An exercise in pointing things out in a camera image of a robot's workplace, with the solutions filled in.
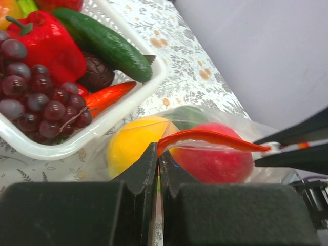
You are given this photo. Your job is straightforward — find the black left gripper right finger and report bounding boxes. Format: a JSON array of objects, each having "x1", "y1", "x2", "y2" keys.
[{"x1": 159, "y1": 153, "x2": 320, "y2": 245}]

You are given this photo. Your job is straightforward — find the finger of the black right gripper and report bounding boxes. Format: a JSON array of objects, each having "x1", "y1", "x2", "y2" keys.
[
  {"x1": 255, "y1": 143, "x2": 327, "y2": 175},
  {"x1": 254, "y1": 108, "x2": 327, "y2": 145}
]

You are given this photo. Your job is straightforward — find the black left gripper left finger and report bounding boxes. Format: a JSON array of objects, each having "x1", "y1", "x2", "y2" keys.
[{"x1": 1, "y1": 143, "x2": 157, "y2": 245}]

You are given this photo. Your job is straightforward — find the red apple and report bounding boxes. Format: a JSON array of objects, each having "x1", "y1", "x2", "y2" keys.
[{"x1": 169, "y1": 122, "x2": 255, "y2": 185}]

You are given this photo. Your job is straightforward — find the clear zip top bag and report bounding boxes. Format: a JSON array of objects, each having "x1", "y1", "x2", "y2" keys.
[{"x1": 87, "y1": 106, "x2": 295, "y2": 183}]

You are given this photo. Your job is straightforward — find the yellow lemon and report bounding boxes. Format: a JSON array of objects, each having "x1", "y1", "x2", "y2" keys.
[{"x1": 106, "y1": 116, "x2": 178, "y2": 179}]

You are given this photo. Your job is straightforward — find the green bell pepper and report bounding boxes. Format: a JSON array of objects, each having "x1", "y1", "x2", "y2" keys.
[{"x1": 163, "y1": 106, "x2": 209, "y2": 131}]

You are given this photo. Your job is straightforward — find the orange carrot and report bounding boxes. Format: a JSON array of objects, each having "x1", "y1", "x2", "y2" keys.
[{"x1": 84, "y1": 81, "x2": 137, "y2": 118}]

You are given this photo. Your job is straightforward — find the floral table mat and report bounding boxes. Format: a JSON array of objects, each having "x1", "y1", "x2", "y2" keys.
[{"x1": 1, "y1": 1, "x2": 245, "y2": 189}]

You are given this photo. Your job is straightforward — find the dark red grape bunch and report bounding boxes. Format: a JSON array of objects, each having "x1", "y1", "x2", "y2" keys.
[{"x1": 1, "y1": 31, "x2": 93, "y2": 145}]

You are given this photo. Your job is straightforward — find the dark purple passion fruit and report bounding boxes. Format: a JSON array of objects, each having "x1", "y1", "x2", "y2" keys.
[{"x1": 77, "y1": 51, "x2": 115, "y2": 93}]

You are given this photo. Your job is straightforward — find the dark green cucumber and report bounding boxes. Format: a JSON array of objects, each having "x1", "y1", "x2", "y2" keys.
[{"x1": 53, "y1": 8, "x2": 153, "y2": 83}]

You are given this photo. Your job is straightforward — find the red bell pepper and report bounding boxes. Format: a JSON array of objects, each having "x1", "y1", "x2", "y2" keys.
[{"x1": 6, "y1": 10, "x2": 87, "y2": 85}]

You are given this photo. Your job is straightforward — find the white plastic fruit basket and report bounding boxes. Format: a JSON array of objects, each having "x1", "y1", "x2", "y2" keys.
[{"x1": 0, "y1": 0, "x2": 169, "y2": 161}]

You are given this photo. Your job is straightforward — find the red tomato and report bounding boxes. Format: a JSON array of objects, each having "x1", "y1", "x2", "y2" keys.
[{"x1": 35, "y1": 0, "x2": 84, "y2": 13}]

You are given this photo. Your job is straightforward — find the green watermelon slice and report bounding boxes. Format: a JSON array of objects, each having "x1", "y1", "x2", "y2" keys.
[{"x1": 17, "y1": 0, "x2": 38, "y2": 17}]

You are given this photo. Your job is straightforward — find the red yellow small mango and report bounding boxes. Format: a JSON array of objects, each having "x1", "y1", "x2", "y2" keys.
[{"x1": 0, "y1": 0, "x2": 23, "y2": 30}]

